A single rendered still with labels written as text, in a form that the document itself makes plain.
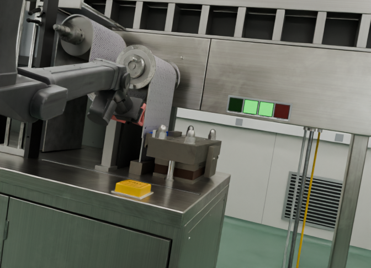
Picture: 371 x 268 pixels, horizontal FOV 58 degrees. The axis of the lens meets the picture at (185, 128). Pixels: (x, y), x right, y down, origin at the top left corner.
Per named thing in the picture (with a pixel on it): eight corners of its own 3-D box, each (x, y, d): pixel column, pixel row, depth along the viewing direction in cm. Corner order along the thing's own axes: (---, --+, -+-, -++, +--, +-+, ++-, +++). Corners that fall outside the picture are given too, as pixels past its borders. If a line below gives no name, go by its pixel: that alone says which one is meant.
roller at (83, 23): (57, 53, 123) (63, 15, 122) (95, 65, 147) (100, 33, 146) (91, 57, 119) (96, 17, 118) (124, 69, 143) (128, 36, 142)
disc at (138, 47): (112, 85, 115) (118, 42, 114) (112, 86, 115) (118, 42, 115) (152, 92, 111) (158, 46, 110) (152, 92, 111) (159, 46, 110)
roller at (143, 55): (116, 82, 114) (121, 47, 113) (147, 89, 139) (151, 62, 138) (147, 85, 111) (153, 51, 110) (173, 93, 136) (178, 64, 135)
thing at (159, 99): (141, 137, 112) (149, 82, 111) (165, 136, 135) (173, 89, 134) (142, 137, 112) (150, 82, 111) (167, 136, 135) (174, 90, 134)
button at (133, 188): (114, 192, 85) (115, 182, 85) (127, 187, 92) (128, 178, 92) (139, 198, 83) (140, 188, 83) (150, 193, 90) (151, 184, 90)
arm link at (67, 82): (45, 88, 43) (-33, 62, 44) (37, 129, 44) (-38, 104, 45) (136, 68, 84) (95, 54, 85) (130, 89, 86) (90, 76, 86)
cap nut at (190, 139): (182, 142, 107) (184, 128, 106) (185, 142, 110) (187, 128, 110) (193, 145, 105) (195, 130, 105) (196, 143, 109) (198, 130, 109)
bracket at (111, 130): (93, 169, 110) (106, 75, 108) (104, 167, 116) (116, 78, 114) (107, 172, 108) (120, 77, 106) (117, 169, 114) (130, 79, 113)
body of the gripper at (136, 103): (137, 121, 95) (128, 107, 89) (105, 115, 98) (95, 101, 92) (144, 102, 98) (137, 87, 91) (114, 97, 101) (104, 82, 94)
